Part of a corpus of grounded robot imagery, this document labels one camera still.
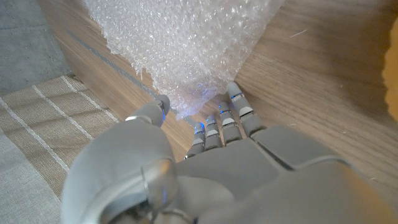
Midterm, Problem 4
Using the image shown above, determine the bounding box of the bumpy orange fruit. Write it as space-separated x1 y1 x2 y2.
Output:
382 26 398 122

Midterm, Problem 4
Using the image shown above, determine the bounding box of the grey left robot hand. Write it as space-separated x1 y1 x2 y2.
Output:
60 81 398 224

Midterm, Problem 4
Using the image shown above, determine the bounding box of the clear bubble wrap sheet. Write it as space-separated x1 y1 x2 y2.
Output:
82 0 285 121

